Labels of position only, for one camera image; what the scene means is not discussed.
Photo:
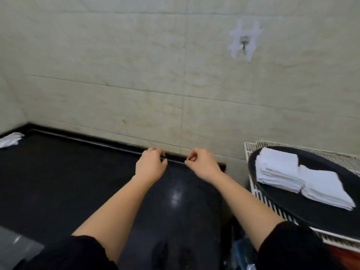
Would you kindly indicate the person's left hand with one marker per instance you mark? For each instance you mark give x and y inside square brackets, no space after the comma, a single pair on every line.
[150,167]

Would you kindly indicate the person's right hand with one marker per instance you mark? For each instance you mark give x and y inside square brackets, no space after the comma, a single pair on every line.
[205,165]

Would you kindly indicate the stacks of white cloths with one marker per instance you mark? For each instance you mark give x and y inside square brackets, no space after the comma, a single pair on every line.
[278,165]

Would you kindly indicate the black round tray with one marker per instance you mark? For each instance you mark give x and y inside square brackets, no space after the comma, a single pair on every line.
[309,213]

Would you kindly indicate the group of white cloths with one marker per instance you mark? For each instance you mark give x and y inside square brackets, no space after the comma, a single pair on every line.
[9,140]

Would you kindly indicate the person's right forearm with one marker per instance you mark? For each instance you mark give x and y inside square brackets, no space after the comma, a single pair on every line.
[250,210]

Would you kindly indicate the person's left forearm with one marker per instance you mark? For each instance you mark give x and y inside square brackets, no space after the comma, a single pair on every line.
[118,216]

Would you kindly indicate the blue plastic bag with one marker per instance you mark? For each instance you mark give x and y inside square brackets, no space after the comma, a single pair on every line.
[242,253]

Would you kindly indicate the grey cabinet door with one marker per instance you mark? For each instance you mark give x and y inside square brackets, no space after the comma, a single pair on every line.
[17,250]

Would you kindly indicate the wall hook with white tape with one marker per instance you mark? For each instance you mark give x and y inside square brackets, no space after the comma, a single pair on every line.
[253,33]

